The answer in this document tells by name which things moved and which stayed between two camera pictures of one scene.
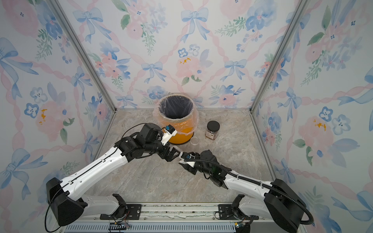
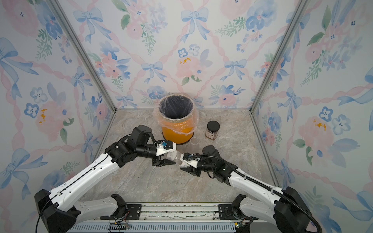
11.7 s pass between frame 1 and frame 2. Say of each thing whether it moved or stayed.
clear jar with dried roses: stayed
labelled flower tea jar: stayed
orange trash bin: stayed
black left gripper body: moved
